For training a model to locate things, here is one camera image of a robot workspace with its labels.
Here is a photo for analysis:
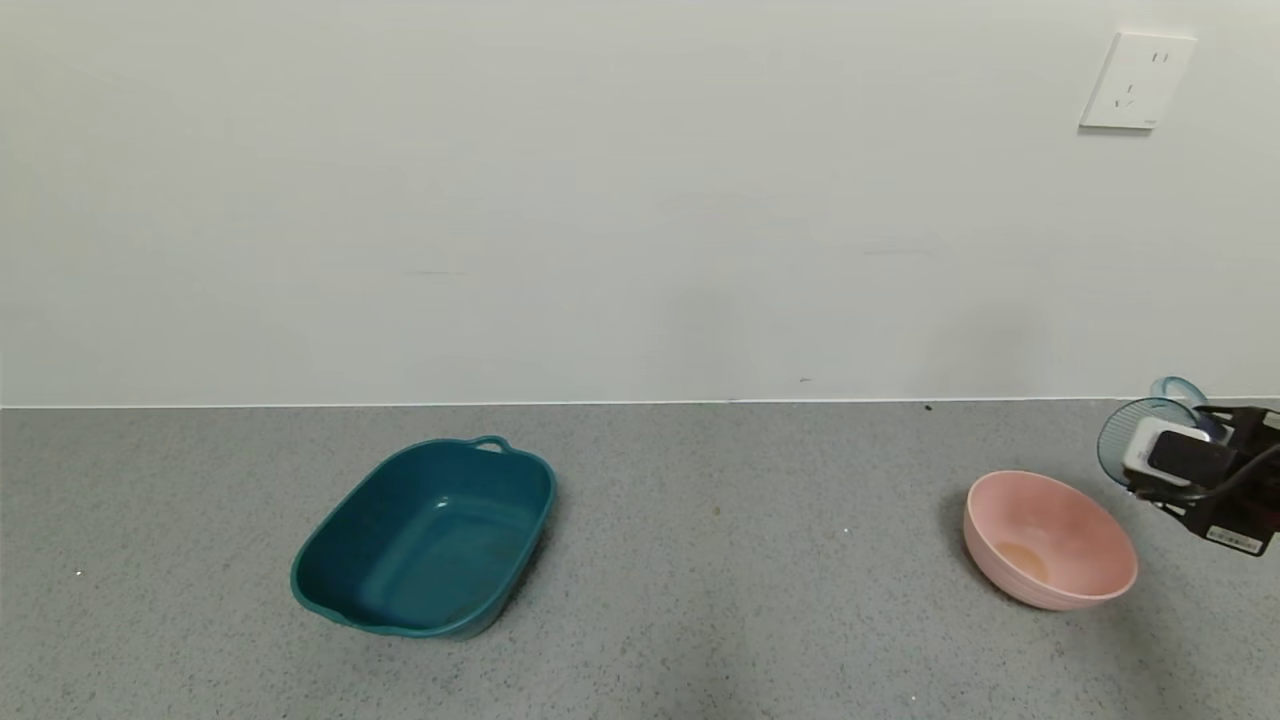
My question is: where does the teal plastic basin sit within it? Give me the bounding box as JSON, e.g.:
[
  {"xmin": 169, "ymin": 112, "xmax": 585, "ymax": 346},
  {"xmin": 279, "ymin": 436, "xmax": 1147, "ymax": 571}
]
[{"xmin": 290, "ymin": 435, "xmax": 558, "ymax": 641}]

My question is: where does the white wall socket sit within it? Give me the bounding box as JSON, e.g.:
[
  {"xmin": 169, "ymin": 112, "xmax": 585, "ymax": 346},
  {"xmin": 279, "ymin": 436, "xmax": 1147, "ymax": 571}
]
[{"xmin": 1079, "ymin": 33, "xmax": 1198, "ymax": 132}]

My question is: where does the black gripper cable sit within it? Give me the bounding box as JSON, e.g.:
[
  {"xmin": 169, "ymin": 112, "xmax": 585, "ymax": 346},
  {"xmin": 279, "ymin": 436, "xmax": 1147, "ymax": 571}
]
[{"xmin": 1128, "ymin": 445, "xmax": 1280, "ymax": 506}]

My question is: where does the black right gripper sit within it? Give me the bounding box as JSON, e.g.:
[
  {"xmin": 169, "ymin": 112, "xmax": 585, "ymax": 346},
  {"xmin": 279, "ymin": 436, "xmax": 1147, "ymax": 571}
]
[{"xmin": 1128, "ymin": 404, "xmax": 1280, "ymax": 557}]

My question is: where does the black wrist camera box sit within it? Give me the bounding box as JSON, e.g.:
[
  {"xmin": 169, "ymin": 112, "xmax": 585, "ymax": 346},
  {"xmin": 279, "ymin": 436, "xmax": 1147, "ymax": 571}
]
[{"xmin": 1180, "ymin": 495, "xmax": 1280, "ymax": 558}]

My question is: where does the translucent blue handled cup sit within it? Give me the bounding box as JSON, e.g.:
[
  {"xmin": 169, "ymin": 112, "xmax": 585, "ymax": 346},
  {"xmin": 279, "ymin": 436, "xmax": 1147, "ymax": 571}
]
[{"xmin": 1097, "ymin": 376, "xmax": 1213, "ymax": 491}]

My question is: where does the pink plastic bowl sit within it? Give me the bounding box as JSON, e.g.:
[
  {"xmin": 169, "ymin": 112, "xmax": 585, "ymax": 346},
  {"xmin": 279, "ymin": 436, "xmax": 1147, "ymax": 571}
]
[{"xmin": 963, "ymin": 470, "xmax": 1139, "ymax": 612}]

